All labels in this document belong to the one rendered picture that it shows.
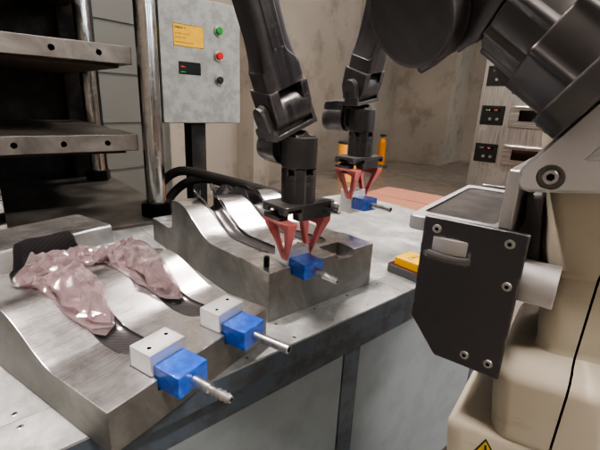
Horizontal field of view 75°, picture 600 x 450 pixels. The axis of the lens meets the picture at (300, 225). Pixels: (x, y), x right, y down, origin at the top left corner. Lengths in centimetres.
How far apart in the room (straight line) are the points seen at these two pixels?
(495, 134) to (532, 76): 578
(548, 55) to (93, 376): 50
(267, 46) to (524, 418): 53
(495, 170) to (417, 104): 361
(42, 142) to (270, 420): 94
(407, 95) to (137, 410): 908
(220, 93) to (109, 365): 117
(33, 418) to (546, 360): 58
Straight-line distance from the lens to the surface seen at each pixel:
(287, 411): 80
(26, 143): 129
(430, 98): 917
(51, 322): 59
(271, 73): 57
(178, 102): 146
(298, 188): 62
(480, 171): 614
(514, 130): 603
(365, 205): 91
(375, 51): 87
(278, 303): 68
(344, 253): 79
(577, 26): 29
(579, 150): 30
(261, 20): 56
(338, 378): 87
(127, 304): 62
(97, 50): 135
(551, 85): 29
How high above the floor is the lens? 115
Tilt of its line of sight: 17 degrees down
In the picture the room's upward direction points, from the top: 3 degrees clockwise
